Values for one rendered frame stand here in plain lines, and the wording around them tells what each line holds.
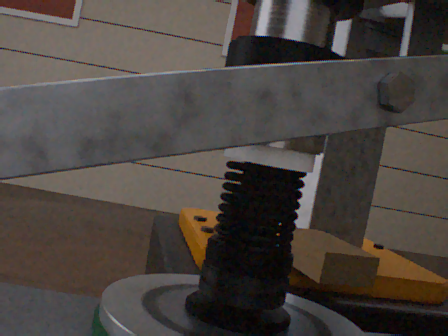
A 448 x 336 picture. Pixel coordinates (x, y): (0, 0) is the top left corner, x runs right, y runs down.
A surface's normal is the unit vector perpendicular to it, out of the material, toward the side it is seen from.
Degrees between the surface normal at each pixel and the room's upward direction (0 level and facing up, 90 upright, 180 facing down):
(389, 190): 90
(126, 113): 90
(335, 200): 90
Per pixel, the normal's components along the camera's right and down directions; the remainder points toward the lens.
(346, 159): 0.63, 0.16
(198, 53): 0.12, 0.07
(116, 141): 0.40, 0.12
